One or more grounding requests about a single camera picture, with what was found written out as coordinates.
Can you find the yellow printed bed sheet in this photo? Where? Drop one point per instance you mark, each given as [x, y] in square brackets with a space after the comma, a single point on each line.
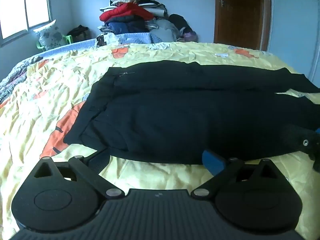
[45, 100]

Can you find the grey patterned quilt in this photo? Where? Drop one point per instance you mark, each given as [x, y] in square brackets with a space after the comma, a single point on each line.
[12, 77]

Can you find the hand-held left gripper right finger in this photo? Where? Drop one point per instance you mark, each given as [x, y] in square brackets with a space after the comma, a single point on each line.
[212, 162]

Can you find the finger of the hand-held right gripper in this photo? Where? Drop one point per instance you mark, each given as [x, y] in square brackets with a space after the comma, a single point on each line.
[305, 142]

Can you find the black pants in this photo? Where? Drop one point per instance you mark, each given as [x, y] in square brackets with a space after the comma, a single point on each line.
[175, 120]

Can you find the green plastic stool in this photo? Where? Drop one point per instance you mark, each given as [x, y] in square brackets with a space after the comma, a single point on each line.
[67, 38]

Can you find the brown wooden door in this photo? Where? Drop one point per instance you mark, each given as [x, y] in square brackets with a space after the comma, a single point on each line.
[238, 13]

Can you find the window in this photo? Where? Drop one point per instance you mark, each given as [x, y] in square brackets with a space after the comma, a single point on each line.
[23, 7]

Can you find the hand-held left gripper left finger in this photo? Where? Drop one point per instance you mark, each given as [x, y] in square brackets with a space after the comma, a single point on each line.
[96, 160]

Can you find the floral pillow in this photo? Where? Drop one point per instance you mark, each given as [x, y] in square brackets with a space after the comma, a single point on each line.
[48, 36]

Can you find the blue quilted blanket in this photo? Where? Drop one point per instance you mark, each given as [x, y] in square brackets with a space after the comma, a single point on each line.
[75, 45]

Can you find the white wardrobe with flower stickers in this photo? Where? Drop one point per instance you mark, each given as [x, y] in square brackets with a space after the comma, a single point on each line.
[295, 25]

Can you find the pile of folded clothes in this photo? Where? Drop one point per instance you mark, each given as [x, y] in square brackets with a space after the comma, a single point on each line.
[135, 17]

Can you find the black bag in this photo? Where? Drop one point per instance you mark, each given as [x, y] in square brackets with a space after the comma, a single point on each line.
[78, 33]

